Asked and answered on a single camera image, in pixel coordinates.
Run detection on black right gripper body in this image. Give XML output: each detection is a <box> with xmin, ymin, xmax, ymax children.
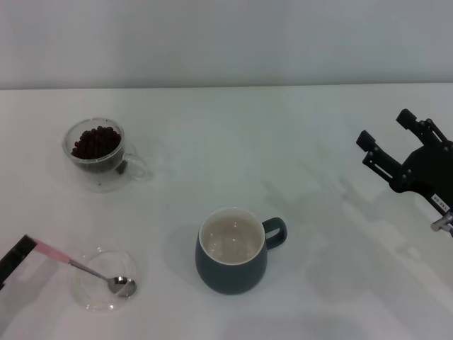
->
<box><xmin>389</xmin><ymin>142</ymin><xmax>453</xmax><ymax>214</ymax></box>

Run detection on pink handled metal spoon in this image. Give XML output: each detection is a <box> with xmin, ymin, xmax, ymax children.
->
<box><xmin>33</xmin><ymin>239</ymin><xmax>137</xmax><ymax>298</ymax></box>

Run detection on dark green ceramic mug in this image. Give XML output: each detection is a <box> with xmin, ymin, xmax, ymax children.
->
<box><xmin>195</xmin><ymin>206</ymin><xmax>288</xmax><ymax>295</ymax></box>

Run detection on dark coffee beans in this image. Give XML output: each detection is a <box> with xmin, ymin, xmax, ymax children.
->
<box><xmin>71</xmin><ymin>125</ymin><xmax>122</xmax><ymax>174</ymax></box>

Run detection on clear glass saucer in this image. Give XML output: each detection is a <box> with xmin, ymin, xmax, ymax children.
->
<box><xmin>71</xmin><ymin>249</ymin><xmax>149</xmax><ymax>314</ymax></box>

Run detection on silver cable connector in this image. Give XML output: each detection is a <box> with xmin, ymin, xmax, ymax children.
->
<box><xmin>430</xmin><ymin>211</ymin><xmax>453</xmax><ymax>233</ymax></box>

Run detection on clear double-wall glass cup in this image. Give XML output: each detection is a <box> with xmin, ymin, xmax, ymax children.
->
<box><xmin>62</xmin><ymin>118</ymin><xmax>154</xmax><ymax>194</ymax></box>

